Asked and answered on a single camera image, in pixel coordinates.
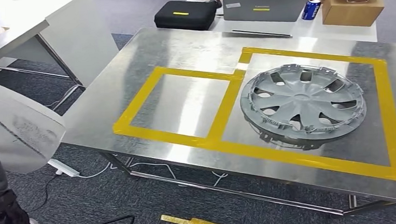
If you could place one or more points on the white curved plastic car part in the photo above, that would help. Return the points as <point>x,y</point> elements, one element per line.
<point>13,122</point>

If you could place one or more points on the steel workbench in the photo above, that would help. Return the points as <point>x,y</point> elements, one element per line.
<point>187,46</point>

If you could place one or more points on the white power strip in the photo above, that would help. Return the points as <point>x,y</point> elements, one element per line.
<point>63,168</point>

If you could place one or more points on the steel table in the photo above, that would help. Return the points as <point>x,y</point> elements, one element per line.
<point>0,37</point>

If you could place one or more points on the black zippered hard case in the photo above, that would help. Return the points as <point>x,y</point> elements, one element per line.
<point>182,21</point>

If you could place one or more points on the black computer mouse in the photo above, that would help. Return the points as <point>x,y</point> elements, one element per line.
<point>216,2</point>

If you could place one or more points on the silver plastic wheel hubcap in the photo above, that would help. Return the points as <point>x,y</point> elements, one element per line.
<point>300,98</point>

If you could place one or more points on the grey laptop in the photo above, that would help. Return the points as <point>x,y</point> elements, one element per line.
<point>267,3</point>

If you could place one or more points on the blue drink can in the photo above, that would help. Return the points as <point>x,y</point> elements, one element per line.
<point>311,9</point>

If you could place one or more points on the brown cardboard box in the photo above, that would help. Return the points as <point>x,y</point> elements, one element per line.
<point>350,12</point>

